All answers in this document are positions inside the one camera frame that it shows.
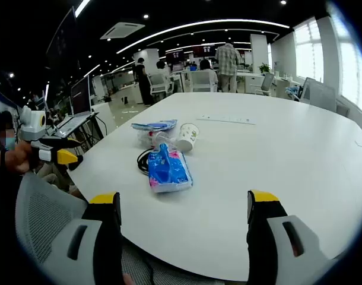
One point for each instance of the hanging display screen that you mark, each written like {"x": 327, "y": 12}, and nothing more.
{"x": 174, "y": 56}
{"x": 204, "y": 50}

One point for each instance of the grey mesh office chair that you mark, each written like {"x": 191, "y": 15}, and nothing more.
{"x": 41, "y": 213}

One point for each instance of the white table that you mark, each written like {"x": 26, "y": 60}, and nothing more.
{"x": 258, "y": 163}

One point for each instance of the narrow window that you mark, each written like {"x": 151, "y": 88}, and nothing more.
{"x": 308, "y": 47}

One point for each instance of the white paper cup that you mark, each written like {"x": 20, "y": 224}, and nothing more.
{"x": 188, "y": 135}

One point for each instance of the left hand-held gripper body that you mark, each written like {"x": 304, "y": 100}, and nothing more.
{"x": 32, "y": 121}

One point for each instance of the wide window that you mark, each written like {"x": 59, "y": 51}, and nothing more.
{"x": 354, "y": 65}

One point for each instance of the black folding stand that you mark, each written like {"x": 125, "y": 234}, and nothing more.
{"x": 93, "y": 130}

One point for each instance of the blue bag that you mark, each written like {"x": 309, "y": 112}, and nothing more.
{"x": 293, "y": 90}

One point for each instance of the white office chair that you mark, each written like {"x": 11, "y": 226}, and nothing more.
{"x": 160, "y": 84}
{"x": 265, "y": 83}
{"x": 201, "y": 81}

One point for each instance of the clear plastic bottle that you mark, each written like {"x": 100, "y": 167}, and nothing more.
{"x": 145, "y": 139}

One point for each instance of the clear pouch with blue pad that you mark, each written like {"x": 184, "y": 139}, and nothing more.
{"x": 157, "y": 124}

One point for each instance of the black foam microphone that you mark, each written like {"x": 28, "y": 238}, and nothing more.
{"x": 75, "y": 166}

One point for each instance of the large dark wall screen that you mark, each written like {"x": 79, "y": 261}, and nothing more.
{"x": 63, "y": 41}

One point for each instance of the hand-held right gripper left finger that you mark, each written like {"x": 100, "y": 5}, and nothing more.
{"x": 106, "y": 237}

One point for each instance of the potted green plant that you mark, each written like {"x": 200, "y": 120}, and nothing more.
{"x": 264, "y": 68}

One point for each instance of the person's left hand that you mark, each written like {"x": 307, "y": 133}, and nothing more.
{"x": 19, "y": 157}

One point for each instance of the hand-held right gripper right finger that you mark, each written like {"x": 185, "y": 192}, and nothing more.
{"x": 264, "y": 237}

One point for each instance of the open laptop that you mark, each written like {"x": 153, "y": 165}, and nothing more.
{"x": 80, "y": 98}

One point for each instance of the ceiling air vent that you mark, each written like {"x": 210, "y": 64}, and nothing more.
{"x": 121, "y": 29}

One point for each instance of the blue tissue packet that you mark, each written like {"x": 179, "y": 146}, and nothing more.
{"x": 169, "y": 172}

